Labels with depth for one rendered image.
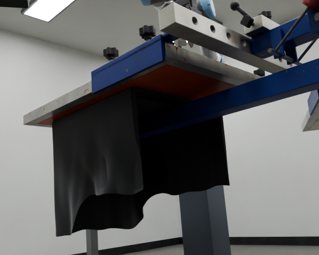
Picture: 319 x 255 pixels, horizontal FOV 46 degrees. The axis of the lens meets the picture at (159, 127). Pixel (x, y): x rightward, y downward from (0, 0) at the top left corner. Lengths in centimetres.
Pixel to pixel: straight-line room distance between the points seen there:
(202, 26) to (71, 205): 77
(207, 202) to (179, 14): 126
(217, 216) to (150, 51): 126
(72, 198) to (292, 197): 419
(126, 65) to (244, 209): 477
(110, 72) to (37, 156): 401
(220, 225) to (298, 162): 328
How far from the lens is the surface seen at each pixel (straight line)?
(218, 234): 202
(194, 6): 140
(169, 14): 87
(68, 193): 137
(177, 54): 95
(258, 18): 107
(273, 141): 539
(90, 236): 182
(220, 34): 98
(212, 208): 199
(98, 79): 110
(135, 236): 583
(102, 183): 119
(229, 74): 111
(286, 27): 105
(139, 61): 97
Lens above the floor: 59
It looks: 12 degrees up
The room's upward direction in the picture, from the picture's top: 5 degrees counter-clockwise
